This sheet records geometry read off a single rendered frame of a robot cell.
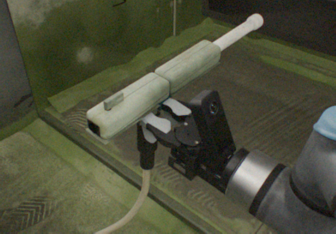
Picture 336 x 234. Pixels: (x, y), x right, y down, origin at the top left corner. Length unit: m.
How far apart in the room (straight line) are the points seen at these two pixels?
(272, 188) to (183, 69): 0.25
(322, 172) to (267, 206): 0.11
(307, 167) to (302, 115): 0.98
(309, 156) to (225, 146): 0.14
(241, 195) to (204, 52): 0.28
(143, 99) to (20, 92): 0.87
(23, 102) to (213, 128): 0.99
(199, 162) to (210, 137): 0.08
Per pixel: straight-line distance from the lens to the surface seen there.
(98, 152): 1.24
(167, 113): 0.66
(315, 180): 0.48
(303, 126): 1.40
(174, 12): 1.83
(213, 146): 0.55
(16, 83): 1.38
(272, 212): 0.54
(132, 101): 0.57
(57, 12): 1.38
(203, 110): 0.52
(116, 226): 0.93
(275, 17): 1.09
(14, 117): 1.43
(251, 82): 1.60
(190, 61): 0.66
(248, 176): 0.54
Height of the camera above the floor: 0.88
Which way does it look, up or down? 37 degrees down
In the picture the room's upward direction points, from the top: straight up
